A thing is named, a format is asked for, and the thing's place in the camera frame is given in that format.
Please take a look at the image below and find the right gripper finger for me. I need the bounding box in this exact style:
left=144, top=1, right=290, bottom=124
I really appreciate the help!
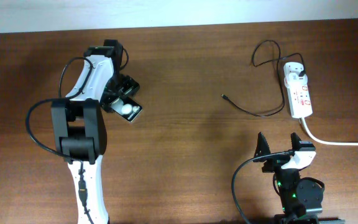
left=290, top=133, right=302, bottom=151
left=254, top=132, right=271, bottom=156

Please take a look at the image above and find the black smartphone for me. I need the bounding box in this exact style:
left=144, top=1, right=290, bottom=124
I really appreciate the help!
left=111, top=97, right=143, bottom=123

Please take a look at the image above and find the black USB charging cable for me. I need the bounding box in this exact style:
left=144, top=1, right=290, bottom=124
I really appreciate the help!
left=221, top=39, right=307, bottom=118

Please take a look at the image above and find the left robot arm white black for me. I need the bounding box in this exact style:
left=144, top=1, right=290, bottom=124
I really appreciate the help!
left=51, top=39, right=142, bottom=223

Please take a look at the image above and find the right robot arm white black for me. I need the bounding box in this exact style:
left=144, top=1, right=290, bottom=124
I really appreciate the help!
left=254, top=133, right=346, bottom=224

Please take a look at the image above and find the white USB charger adapter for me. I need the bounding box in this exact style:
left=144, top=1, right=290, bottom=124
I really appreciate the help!
left=283, top=62, right=308, bottom=88

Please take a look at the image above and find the white power strip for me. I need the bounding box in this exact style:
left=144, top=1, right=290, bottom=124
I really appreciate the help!
left=287, top=84, right=313, bottom=119

